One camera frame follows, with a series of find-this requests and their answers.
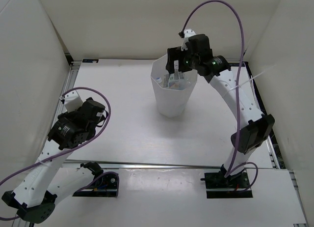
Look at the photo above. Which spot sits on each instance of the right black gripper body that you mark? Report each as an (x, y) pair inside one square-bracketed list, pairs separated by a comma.
[(190, 61)]

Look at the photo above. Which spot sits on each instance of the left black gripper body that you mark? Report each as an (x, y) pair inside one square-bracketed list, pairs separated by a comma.
[(69, 115)]

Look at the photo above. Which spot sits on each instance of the clear bottle blue-white label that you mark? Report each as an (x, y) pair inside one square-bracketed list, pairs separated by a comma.
[(176, 75)]

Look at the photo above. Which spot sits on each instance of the clear bottle blue label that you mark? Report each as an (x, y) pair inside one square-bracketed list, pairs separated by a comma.
[(170, 83)]

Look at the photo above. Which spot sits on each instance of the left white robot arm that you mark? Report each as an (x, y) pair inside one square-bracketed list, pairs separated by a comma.
[(36, 197)]

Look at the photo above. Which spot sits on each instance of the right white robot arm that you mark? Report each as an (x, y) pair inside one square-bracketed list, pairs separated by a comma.
[(253, 126)]

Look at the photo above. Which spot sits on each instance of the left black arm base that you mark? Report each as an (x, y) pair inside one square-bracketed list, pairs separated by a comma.
[(104, 185)]

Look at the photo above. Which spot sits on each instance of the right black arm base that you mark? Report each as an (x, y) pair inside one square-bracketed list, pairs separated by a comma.
[(219, 187)]

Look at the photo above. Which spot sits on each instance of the white octagonal plastic bin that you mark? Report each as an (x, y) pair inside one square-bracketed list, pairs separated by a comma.
[(171, 103)]

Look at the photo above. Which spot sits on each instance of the blue label right corner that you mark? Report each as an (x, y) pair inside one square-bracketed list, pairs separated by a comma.
[(237, 64)]

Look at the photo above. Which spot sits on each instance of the blue label corner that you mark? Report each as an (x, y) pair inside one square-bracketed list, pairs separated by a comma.
[(237, 64), (90, 61)]

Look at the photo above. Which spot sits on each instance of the blue label left corner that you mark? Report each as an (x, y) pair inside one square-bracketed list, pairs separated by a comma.
[(90, 61)]

